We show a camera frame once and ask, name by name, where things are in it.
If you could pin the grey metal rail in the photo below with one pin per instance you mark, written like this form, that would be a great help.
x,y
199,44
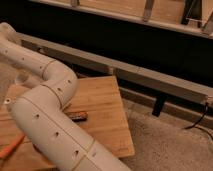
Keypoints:
x,y
163,83

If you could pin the white patterned bottle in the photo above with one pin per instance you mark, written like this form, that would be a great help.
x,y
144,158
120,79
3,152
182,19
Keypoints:
x,y
7,101

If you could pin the white ceramic cup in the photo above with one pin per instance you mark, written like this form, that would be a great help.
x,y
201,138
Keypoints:
x,y
27,80

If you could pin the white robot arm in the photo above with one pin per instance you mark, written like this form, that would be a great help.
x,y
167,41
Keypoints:
x,y
39,112

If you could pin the orange carrot toy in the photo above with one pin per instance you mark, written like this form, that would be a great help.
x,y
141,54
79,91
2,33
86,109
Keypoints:
x,y
7,150

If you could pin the dark orange-trimmed bar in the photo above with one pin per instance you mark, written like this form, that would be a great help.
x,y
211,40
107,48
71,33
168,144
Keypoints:
x,y
77,116

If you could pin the wooden table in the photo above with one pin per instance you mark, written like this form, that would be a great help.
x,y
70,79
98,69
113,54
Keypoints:
x,y
106,121

